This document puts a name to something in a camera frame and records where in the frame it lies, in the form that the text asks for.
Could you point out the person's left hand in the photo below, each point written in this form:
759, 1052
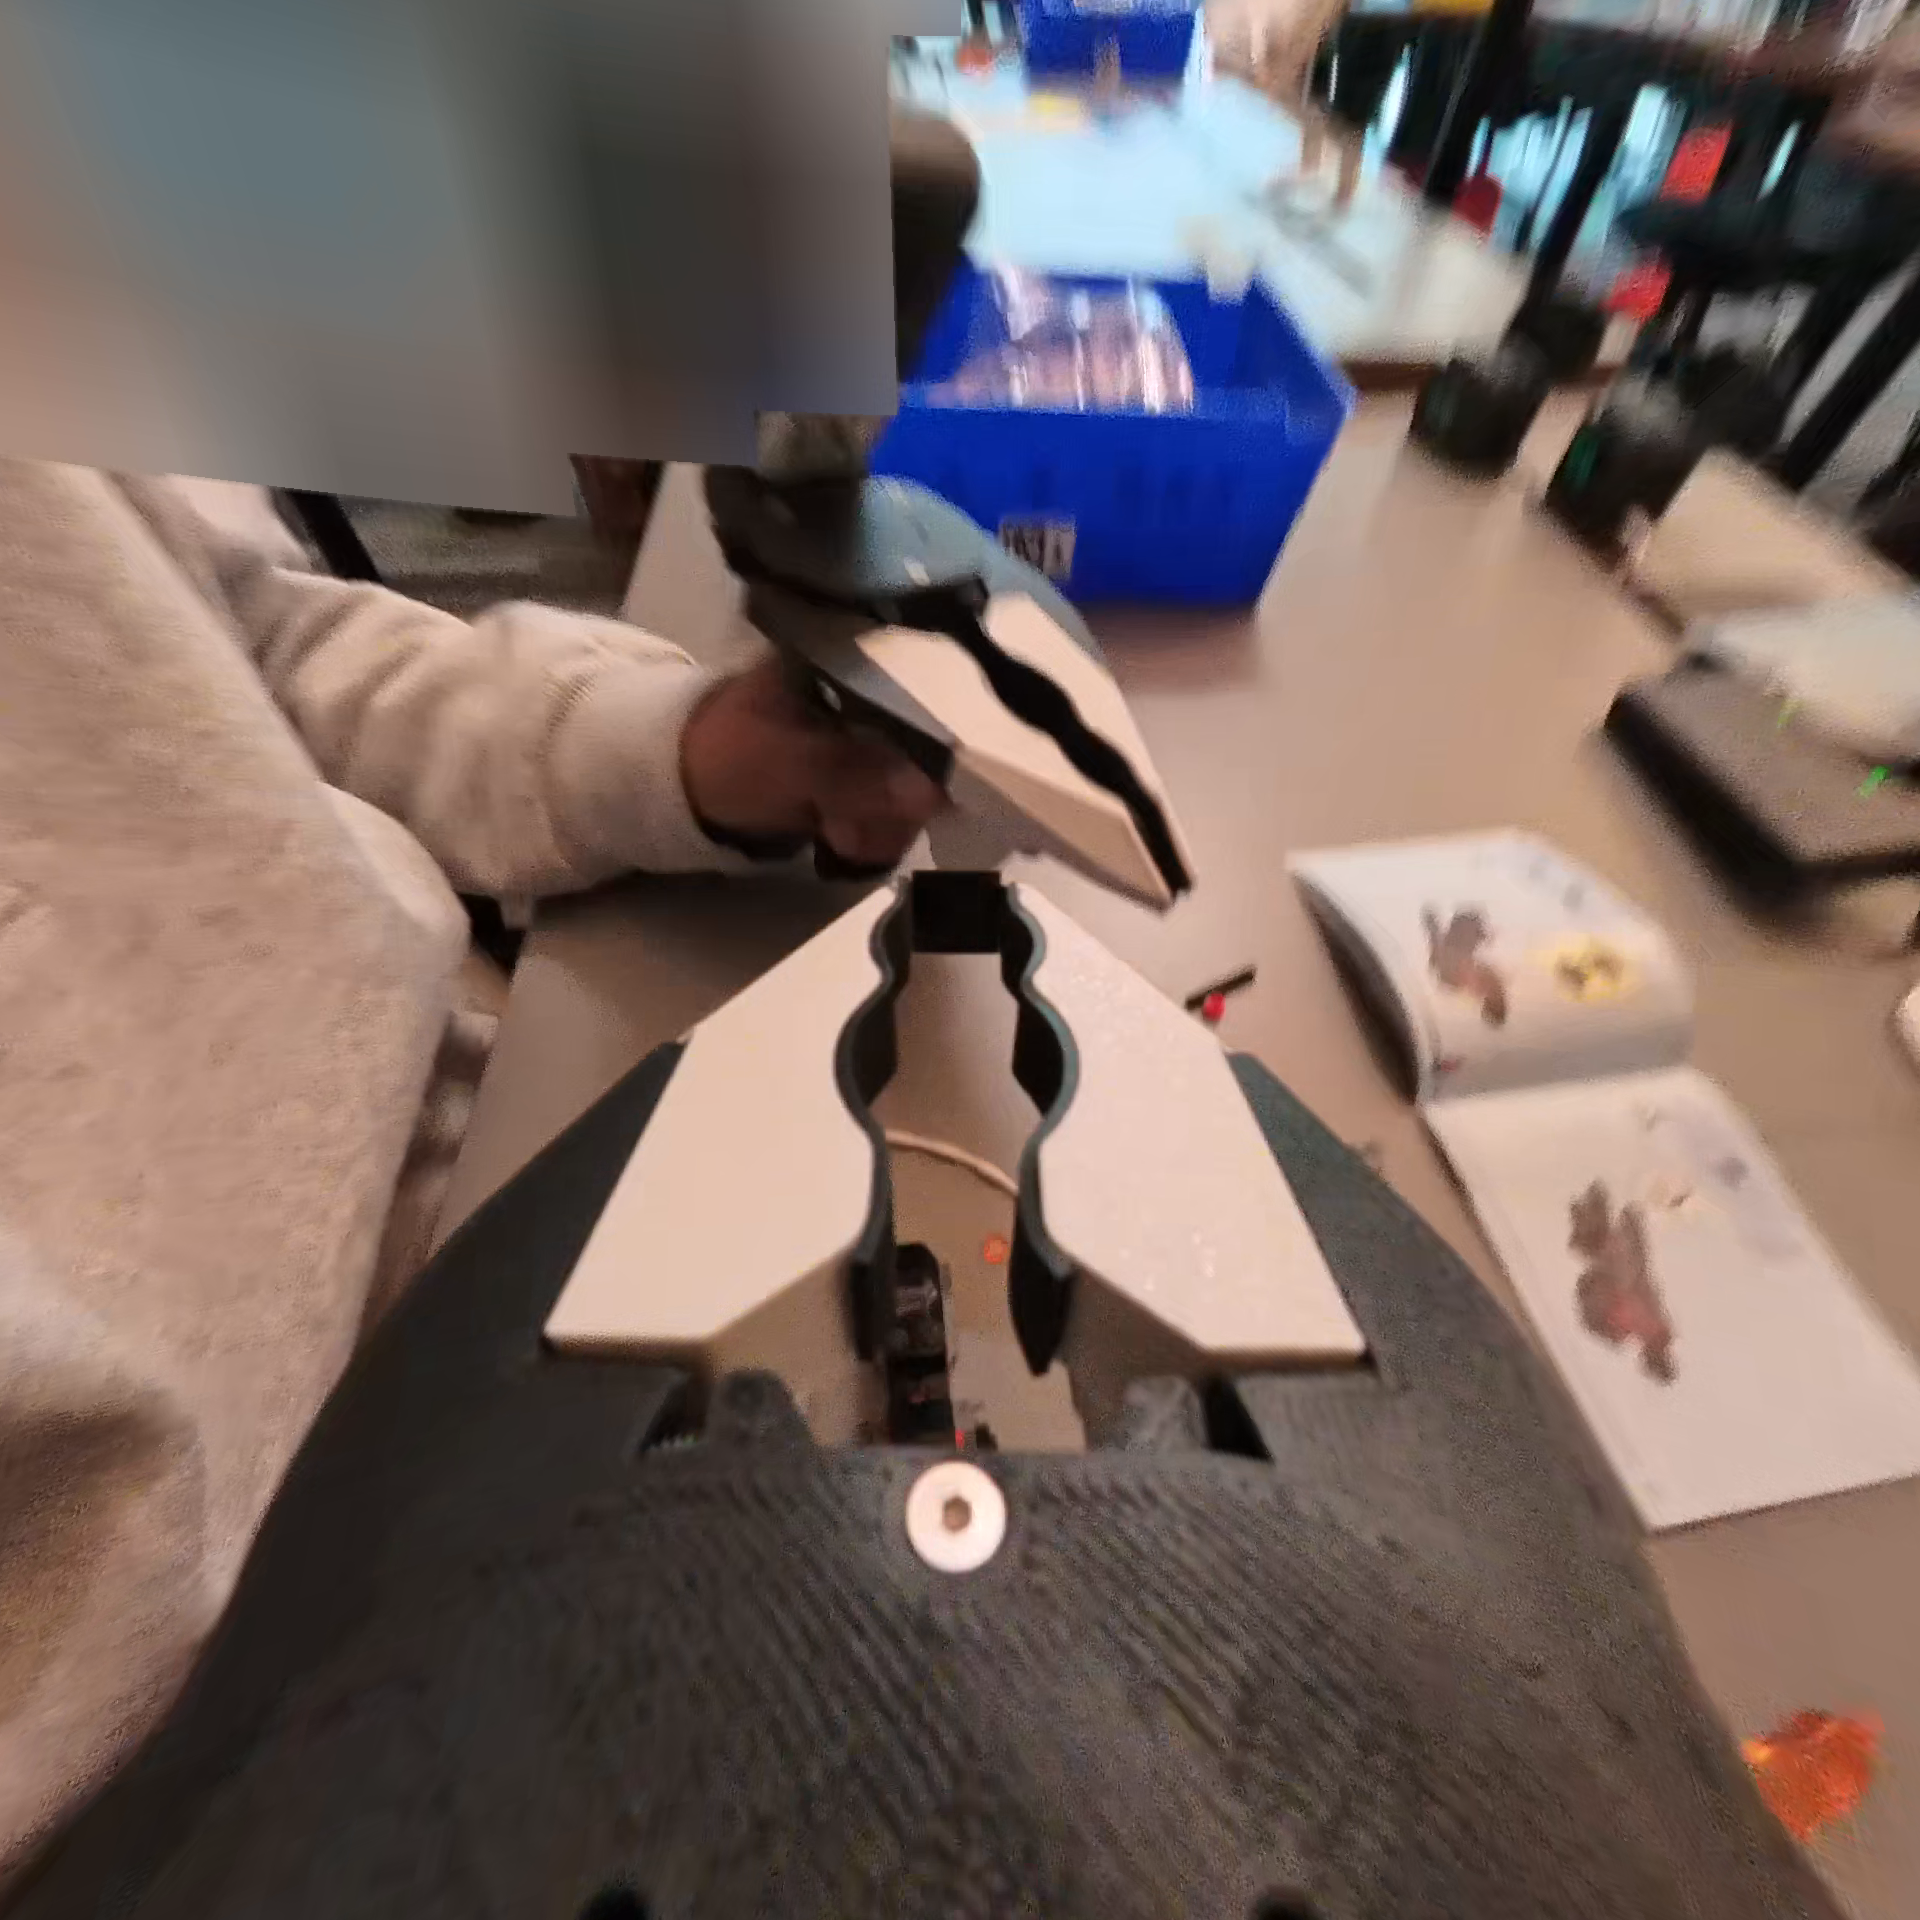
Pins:
780, 764

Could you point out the black lego bar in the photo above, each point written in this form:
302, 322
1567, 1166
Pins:
1233, 983

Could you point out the light grey flat sheet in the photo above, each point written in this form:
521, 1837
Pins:
1814, 660

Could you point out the lego instruction booklet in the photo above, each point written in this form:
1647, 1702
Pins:
1724, 1349

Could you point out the person's left forearm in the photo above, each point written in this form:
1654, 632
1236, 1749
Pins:
494, 719

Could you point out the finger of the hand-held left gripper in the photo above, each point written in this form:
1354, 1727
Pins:
990, 748
1074, 660

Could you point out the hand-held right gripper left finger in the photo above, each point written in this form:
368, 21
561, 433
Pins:
719, 1186

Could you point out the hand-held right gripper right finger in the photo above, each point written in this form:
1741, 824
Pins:
1200, 1186

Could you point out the black battery charger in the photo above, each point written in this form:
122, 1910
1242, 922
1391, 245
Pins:
1486, 405
1627, 443

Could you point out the blue plastic bin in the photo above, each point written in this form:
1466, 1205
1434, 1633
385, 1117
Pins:
1140, 480

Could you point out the black lego motorcycle assembly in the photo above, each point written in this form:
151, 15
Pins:
918, 1335

